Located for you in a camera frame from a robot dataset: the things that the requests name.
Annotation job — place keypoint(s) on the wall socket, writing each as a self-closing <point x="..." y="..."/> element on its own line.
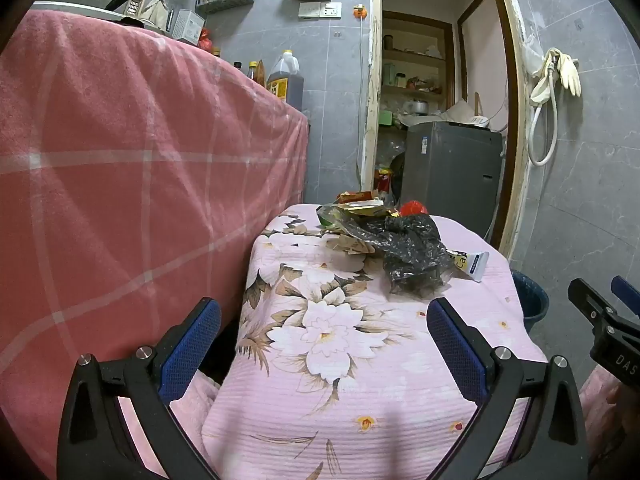
<point x="331" y="10"/>

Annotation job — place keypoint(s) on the red plastic bag scrap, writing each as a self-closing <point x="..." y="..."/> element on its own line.
<point x="412" y="207"/>

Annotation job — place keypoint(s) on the wooden wall shelves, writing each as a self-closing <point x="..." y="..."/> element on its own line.
<point x="415" y="55"/>

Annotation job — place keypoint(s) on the wall switch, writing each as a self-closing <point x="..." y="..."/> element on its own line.
<point x="310" y="10"/>

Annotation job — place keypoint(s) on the large oil bottle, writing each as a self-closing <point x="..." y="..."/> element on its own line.
<point x="287" y="85"/>

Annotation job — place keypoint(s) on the wooden stick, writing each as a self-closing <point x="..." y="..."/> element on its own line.
<point x="477" y="105"/>

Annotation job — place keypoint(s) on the pink checked blanket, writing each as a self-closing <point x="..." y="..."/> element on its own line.
<point x="125" y="160"/>

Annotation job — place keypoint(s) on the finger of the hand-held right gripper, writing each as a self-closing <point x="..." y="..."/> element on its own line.
<point x="625" y="292"/>
<point x="587" y="300"/>

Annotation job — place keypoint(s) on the white sack red label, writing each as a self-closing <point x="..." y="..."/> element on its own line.
<point x="385" y="180"/>

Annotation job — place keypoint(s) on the blue bucket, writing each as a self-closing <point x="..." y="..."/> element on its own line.
<point x="532" y="305"/>

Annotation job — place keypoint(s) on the orange plug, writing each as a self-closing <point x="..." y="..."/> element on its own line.
<point x="360" y="11"/>

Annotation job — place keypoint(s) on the steel rice cooker pot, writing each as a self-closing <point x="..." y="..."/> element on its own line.
<point x="415" y="107"/>

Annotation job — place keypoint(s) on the red plastic bag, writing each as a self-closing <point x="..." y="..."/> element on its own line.
<point x="205" y="40"/>

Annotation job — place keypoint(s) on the white perforated cutlery holder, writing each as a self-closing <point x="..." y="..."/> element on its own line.
<point x="187" y="27"/>

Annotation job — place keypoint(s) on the grey washing machine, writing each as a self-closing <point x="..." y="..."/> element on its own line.
<point x="450" y="175"/>

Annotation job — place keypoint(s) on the green packet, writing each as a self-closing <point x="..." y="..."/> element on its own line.
<point x="330" y="215"/>

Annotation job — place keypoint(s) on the clear plastic bag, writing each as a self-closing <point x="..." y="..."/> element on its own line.
<point x="532" y="50"/>

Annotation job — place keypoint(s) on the foil wrapper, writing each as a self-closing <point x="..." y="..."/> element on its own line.
<point x="367" y="208"/>

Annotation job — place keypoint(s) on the brown yellow sauce bottle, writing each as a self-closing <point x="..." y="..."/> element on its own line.
<point x="256" y="74"/>

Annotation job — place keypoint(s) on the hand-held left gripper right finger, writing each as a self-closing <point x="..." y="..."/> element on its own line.
<point x="455" y="355"/>

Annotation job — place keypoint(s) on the red carton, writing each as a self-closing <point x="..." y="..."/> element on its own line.
<point x="352" y="196"/>

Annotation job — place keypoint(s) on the cream rubber glove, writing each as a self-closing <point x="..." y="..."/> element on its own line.
<point x="541" y="87"/>
<point x="571" y="75"/>

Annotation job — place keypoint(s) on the beige towel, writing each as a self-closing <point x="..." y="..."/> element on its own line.
<point x="155" y="12"/>

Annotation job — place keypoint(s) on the white paper sheet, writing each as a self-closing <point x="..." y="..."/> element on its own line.
<point x="462" y="112"/>

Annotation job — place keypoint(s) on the green box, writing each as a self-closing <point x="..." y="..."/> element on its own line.
<point x="385" y="119"/>

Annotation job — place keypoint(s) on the white blue toothpaste tube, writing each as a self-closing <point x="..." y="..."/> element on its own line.
<point x="472" y="262"/>

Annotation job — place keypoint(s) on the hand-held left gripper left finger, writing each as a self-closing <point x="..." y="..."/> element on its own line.
<point x="192" y="350"/>

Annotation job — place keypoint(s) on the pink floral tablecloth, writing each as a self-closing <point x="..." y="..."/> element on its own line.
<point x="350" y="360"/>

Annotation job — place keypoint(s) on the white wall shelf basket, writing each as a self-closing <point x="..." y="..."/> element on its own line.
<point x="225" y="2"/>

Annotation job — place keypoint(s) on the wooden door frame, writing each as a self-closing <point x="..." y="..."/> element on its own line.
<point x="520" y="160"/>

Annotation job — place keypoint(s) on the pale green cup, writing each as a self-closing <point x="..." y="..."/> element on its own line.
<point x="388" y="74"/>

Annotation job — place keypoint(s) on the black plastic bag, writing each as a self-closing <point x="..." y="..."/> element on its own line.
<point x="410" y="245"/>

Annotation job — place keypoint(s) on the pink fleece cloth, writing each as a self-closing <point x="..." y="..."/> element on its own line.
<point x="597" y="405"/>
<point x="200" y="395"/>

